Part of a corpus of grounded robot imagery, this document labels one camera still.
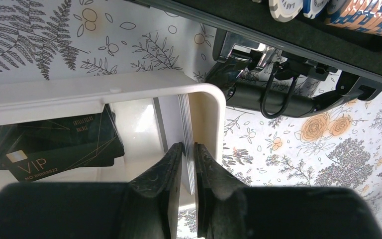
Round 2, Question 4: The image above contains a white rectangular plastic tray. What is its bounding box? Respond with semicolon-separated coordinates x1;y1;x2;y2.
0;70;227;212

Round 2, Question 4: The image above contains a black poker chip case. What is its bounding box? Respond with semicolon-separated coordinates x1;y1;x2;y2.
125;0;382;120

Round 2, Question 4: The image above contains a blue white poker chip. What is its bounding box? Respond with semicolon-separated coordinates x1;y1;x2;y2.
303;0;329;19

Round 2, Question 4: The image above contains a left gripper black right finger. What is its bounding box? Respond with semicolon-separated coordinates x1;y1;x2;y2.
194;143;382;239

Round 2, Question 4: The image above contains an orange blue chip stack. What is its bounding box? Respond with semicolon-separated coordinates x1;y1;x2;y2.
325;0;382;36

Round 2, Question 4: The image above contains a black VIP card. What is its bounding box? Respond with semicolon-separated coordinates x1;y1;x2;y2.
0;104;125;181

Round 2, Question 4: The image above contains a stack of cards edgewise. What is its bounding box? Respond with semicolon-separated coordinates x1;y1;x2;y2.
178;94;195;195

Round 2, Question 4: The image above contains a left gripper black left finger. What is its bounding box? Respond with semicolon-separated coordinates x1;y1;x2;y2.
0;142;183;239

